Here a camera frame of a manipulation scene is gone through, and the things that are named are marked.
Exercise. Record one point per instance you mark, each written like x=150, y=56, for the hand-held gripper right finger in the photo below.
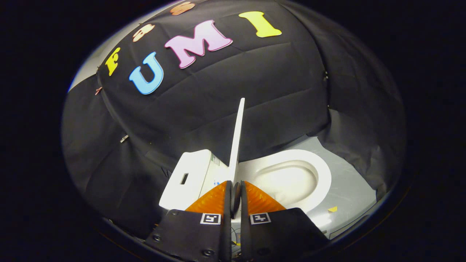
x=244, y=218

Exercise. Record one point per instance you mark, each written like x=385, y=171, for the white toilet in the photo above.
x=320, y=174

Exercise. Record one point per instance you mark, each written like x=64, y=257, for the black backdrop cloth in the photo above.
x=255, y=91

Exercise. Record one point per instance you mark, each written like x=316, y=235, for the white toilet lid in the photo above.
x=236, y=145

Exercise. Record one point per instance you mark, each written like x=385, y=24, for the small pink clip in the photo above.
x=98, y=90

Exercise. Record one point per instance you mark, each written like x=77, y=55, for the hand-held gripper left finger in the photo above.
x=228, y=218

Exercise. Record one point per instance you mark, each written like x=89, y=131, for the yellow tape piece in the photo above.
x=332, y=209

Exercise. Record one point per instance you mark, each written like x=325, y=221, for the small metal clip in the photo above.
x=124, y=138

